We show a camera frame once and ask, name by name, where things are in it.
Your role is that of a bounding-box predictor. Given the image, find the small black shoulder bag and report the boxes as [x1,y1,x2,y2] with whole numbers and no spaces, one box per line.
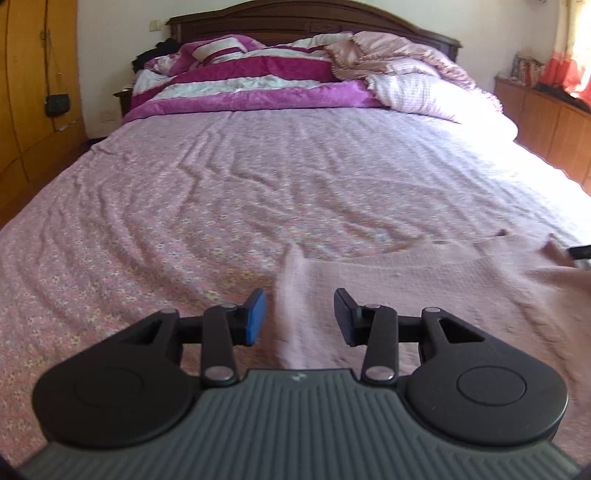
[42,0,72,119]

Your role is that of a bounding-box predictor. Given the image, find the colourful boxes on cabinet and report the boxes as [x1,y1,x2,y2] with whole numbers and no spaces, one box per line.
[510,52,546,89]

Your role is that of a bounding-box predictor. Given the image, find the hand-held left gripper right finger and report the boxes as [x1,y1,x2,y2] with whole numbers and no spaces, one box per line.
[333,288,486,387]

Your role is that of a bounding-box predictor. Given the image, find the pink floral bedsheet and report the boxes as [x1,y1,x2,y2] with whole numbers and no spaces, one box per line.
[0,105,591,468]

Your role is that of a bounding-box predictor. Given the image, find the pink knit sweater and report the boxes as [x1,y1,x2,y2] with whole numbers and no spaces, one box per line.
[271,232,591,418]

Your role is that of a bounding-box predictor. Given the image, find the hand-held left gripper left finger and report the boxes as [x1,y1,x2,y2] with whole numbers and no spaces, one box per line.
[119,288,267,388]

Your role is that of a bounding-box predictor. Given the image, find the dark wooden headboard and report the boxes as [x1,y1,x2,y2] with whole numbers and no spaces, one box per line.
[165,0,463,64]

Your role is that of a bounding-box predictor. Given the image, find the dark wooden nightstand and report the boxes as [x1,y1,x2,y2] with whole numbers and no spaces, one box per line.
[113,88,136,123]

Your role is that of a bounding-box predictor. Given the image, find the magenta white striped blanket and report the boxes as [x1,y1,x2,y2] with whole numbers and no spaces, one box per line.
[122,33,387,124]

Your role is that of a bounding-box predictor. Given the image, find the orange curtain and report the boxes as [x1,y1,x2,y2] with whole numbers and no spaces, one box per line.
[539,0,591,106]

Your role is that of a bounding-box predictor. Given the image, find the low wooden cabinet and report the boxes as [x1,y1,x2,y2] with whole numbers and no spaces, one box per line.
[492,75,591,195]

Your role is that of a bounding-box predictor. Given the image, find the yellow wooden wardrobe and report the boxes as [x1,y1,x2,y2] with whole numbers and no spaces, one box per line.
[0,0,89,228]

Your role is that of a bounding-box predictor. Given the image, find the pale pink ruffled quilt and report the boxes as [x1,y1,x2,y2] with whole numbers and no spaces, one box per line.
[323,31,519,140]

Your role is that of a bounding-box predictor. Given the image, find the dark clothing pile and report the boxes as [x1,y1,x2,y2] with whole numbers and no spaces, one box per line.
[131,39,184,75]

